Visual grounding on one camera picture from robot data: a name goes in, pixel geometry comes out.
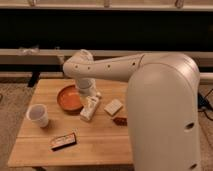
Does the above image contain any small brown red object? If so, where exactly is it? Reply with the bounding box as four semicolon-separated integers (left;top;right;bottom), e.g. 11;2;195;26
113;117;127;126

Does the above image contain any black cable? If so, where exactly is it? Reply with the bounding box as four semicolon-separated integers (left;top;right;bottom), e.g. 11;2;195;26
199;87;213;122

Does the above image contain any orange ceramic bowl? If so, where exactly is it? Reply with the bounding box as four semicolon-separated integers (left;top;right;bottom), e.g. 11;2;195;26
57;85;83;112

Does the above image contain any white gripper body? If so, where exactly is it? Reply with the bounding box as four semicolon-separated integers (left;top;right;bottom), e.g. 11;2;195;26
75;78;96;96

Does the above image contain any black table leg bracket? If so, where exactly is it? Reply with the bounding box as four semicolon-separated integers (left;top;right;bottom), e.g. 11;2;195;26
28;72;40;87

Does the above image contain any blue power box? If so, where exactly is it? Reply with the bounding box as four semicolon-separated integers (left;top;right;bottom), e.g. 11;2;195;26
198;93;213;111

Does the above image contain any dark snack bar packet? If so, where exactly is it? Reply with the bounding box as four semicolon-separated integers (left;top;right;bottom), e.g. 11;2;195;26
50;133;77;151

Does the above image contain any white plastic cup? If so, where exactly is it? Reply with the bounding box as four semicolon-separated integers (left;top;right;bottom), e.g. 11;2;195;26
26;104;49;128

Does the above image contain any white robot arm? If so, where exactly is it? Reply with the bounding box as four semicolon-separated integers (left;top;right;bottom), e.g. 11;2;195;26
63;50;201;171

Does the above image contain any beige sponge block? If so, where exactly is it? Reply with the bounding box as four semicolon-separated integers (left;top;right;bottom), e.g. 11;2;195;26
104;99;123;116

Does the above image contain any wooden table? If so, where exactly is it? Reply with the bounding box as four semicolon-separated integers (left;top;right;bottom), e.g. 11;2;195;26
8;79;132;167

